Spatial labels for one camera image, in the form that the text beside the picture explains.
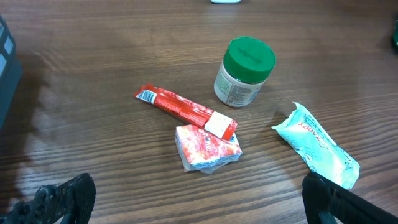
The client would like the green 3M gloves packet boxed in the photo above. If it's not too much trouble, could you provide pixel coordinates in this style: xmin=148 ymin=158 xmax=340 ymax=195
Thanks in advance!
xmin=391 ymin=21 xmax=398 ymax=50

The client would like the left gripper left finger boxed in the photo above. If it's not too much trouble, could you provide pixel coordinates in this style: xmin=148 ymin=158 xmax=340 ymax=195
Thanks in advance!
xmin=1 ymin=173 xmax=96 ymax=224

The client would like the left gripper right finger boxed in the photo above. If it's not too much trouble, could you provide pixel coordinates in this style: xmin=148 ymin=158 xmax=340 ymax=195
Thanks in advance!
xmin=302 ymin=172 xmax=397 ymax=224

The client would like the red tissue box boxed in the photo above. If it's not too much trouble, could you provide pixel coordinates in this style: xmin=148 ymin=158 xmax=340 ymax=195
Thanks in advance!
xmin=175 ymin=124 xmax=243 ymax=174

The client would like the mint tissue pack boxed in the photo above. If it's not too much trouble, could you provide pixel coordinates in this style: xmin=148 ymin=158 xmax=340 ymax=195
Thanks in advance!
xmin=272 ymin=103 xmax=360 ymax=189

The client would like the grey plastic mesh basket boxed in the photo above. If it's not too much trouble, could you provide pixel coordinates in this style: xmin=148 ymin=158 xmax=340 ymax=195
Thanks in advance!
xmin=1 ymin=17 xmax=22 ymax=127

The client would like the chicken seasoning jar green lid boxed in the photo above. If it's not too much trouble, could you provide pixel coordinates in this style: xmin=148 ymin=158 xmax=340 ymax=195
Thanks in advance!
xmin=214 ymin=37 xmax=276 ymax=108

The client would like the long red sachet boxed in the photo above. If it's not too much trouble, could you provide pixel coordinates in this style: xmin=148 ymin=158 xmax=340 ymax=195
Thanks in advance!
xmin=134 ymin=84 xmax=238 ymax=141

